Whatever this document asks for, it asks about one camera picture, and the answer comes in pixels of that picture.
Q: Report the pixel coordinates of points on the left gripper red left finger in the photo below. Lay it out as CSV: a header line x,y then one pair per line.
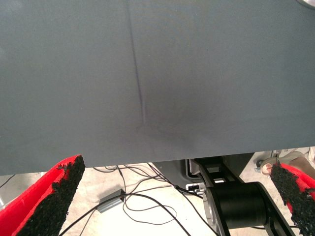
x,y
37,211

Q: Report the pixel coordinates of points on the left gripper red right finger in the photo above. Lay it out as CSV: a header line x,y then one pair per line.
x,y
300,196

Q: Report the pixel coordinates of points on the grey adapter box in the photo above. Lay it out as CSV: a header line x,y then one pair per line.
x,y
110,201

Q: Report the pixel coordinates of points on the dark grey table cloth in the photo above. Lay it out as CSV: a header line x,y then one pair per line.
x,y
157,73

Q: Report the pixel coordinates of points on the round metal plate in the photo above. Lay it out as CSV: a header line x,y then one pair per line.
x,y
310,2

